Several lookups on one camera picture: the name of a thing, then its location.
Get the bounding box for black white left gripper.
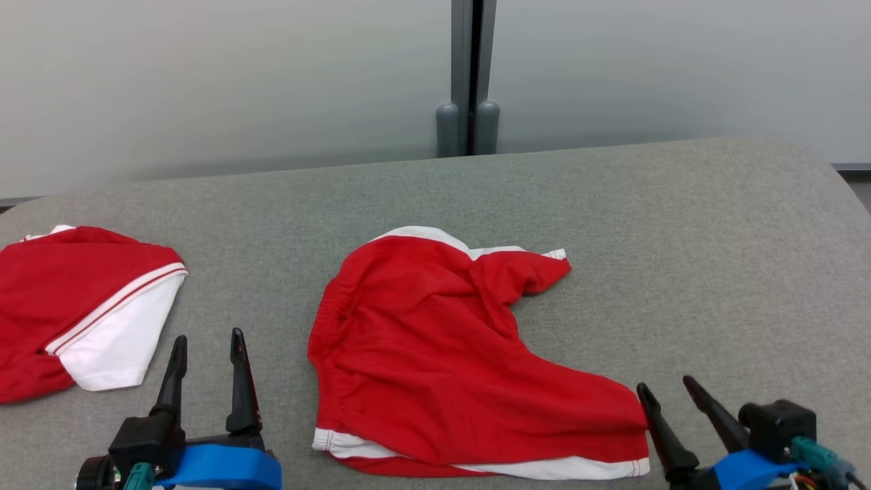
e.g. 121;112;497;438
75;328;266;490

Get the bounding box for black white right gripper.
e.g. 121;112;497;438
636;376;749;490

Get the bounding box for red shorts with white trim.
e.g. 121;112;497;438
308;226;651;480

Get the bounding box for grey cylindrical post foot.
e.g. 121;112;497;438
436;102;461;159
474;101;501;156

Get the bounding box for right camera cable teal plug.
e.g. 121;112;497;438
789;437;868;490

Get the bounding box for left camera cable teal plug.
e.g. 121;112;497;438
124;463;156;490

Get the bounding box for grey metal partition post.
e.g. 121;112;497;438
450;0;497;157

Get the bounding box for camera cable teal plug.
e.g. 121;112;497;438
124;463;156;490
789;437;868;490

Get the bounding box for red jersey with white sleeves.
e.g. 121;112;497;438
0;225;189;404

